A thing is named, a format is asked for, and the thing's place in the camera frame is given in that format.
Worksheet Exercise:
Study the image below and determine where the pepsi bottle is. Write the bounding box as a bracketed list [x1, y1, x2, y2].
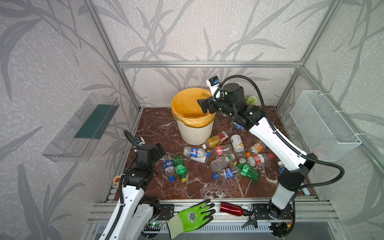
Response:
[183, 147, 210, 163]
[213, 167, 239, 181]
[162, 154, 177, 182]

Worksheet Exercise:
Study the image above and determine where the blue label bottle near plant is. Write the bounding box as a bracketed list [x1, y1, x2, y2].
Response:
[231, 122, 245, 132]

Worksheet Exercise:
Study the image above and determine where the orange label bottle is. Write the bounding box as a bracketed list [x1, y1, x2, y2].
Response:
[246, 141, 267, 157]

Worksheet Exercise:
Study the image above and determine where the right circuit board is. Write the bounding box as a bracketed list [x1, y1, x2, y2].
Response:
[269, 222, 295, 239]

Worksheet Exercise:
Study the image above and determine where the clear acrylic wall shelf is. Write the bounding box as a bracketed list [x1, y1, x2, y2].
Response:
[42, 94, 120, 163]

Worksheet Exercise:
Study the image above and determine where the white wire mesh basket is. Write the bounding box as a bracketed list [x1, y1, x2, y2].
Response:
[290, 90, 362, 162]

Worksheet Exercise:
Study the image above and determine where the teal tube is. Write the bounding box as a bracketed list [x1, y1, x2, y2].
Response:
[302, 188, 311, 197]

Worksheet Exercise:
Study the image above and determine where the white ribbed trash bin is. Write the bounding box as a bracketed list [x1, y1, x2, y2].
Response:
[177, 120, 214, 146]

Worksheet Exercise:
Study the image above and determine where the white label clear bottle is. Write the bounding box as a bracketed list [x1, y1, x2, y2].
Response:
[231, 135, 247, 164]

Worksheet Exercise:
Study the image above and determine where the green bottle yellow cap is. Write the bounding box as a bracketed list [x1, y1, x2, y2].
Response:
[173, 155, 188, 183]

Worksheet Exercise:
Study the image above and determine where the left circuit board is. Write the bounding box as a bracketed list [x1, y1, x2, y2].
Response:
[143, 222, 164, 233]

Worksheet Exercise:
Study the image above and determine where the yellow red label bottle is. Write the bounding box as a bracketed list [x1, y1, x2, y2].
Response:
[202, 131, 229, 150]

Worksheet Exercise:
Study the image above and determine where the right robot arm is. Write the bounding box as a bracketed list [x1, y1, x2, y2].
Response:
[198, 81, 345, 220]

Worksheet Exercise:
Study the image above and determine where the green work glove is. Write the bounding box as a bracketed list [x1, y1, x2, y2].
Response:
[167, 199, 216, 239]

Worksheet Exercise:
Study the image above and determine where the pink label clear bottle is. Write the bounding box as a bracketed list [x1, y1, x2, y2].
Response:
[211, 144, 233, 158]

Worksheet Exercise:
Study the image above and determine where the pepsi bottle front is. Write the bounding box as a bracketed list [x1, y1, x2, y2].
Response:
[213, 167, 239, 181]

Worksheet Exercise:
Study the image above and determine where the red cap clear bottle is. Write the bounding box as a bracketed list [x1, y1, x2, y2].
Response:
[246, 154, 275, 167]

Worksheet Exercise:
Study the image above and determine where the potted artificial plant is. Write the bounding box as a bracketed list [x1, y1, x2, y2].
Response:
[246, 96, 259, 105]

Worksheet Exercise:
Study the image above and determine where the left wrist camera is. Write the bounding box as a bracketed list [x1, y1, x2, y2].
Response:
[134, 137, 146, 147]

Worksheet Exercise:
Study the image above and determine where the green sprite bottle right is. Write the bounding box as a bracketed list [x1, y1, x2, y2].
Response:
[234, 162, 261, 182]

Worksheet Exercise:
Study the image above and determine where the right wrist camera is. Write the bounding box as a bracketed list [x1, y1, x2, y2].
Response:
[207, 76, 221, 101]

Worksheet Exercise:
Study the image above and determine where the black clamp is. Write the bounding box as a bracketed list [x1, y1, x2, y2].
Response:
[242, 213, 258, 229]

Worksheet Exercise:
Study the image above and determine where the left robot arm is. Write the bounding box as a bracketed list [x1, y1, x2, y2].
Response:
[100, 143, 166, 240]

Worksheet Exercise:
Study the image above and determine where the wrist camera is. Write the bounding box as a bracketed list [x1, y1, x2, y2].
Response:
[134, 137, 146, 147]
[207, 76, 221, 101]

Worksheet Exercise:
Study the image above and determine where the small clay pot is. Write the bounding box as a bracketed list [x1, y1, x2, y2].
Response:
[113, 176, 121, 187]

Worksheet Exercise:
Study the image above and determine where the circuit board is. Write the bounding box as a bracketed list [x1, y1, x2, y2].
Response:
[269, 222, 295, 239]
[143, 222, 164, 233]

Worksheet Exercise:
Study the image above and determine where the blue label bottle right edge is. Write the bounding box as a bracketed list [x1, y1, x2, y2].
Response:
[278, 161, 286, 175]

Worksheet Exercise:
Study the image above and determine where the red spray bottle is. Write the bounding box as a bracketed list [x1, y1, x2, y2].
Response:
[220, 202, 253, 217]

